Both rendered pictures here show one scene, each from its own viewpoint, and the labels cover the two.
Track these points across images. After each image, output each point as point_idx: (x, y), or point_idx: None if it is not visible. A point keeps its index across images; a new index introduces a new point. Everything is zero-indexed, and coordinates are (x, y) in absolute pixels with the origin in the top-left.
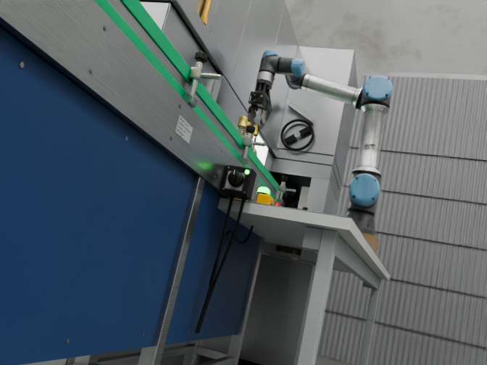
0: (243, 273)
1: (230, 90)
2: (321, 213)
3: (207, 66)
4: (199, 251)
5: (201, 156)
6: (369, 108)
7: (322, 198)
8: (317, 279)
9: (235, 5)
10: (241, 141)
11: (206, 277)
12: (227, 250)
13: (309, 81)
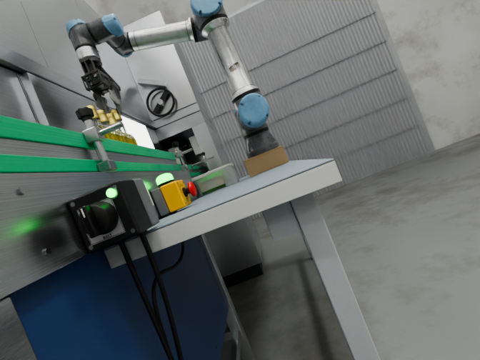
0: (199, 264)
1: (56, 87)
2: (280, 180)
3: None
4: None
5: None
6: (211, 28)
7: (208, 138)
8: (328, 274)
9: None
10: (82, 139)
11: (167, 359)
12: (171, 323)
13: (136, 37)
